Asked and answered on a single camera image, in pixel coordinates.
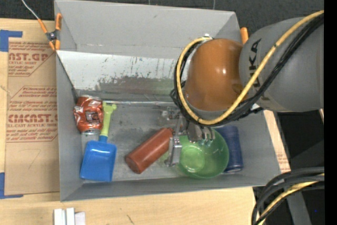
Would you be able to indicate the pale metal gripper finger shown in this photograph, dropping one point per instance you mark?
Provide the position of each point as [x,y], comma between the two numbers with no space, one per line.
[175,153]

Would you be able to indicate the grey metal bin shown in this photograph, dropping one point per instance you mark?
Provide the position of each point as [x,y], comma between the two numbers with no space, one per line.
[147,34]

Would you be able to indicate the green translucent bowl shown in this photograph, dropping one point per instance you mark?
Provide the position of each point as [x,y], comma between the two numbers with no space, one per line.
[204,159]

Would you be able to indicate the brown cardboard board red print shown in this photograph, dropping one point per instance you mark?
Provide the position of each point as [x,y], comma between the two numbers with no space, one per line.
[29,155]

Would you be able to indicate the dark blue cylindrical cup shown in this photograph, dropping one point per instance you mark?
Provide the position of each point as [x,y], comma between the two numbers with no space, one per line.
[234,148]

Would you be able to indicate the crushed red can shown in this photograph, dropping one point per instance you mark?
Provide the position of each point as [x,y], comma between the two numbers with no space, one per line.
[88,116]

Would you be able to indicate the red-brown cylindrical bottle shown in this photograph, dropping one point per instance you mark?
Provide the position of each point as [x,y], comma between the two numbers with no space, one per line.
[148,151]

